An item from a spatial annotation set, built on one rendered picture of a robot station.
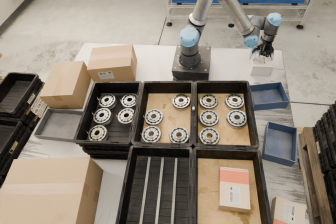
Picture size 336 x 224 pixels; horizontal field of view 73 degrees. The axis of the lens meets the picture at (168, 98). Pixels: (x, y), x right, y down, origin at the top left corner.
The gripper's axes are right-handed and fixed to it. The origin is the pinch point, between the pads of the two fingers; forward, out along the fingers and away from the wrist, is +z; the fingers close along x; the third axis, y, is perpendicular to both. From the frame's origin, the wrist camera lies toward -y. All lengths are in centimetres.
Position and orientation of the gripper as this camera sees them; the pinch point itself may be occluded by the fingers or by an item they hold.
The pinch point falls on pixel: (260, 59)
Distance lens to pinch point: 170.2
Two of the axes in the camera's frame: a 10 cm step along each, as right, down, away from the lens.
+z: 1.0, 5.8, 8.1
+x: 9.8, 0.8, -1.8
